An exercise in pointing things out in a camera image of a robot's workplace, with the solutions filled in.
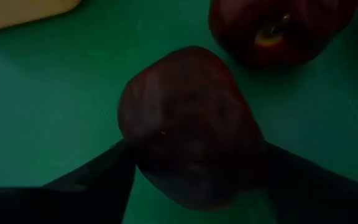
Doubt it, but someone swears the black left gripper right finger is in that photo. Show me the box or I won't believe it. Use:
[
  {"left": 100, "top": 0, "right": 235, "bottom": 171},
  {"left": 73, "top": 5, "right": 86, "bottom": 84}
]
[{"left": 263, "top": 141, "right": 358, "bottom": 224}]

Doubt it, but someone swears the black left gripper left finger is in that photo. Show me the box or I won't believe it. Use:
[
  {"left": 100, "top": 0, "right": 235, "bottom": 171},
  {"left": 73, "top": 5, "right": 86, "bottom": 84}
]
[{"left": 0, "top": 139, "right": 137, "bottom": 224}]

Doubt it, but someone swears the dark red apple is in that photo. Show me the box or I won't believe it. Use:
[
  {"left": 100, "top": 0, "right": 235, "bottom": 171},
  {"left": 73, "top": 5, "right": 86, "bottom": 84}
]
[{"left": 117, "top": 45, "right": 266, "bottom": 213}]

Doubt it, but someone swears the red apple yellow stem patch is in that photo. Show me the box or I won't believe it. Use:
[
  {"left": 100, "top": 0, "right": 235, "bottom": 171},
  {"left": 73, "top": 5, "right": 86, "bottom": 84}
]
[{"left": 208, "top": 0, "right": 358, "bottom": 68}]

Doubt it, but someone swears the beige basket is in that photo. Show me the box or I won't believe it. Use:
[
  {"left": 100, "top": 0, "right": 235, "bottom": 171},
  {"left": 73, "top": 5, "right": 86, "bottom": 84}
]
[{"left": 0, "top": 0, "right": 83, "bottom": 35}]

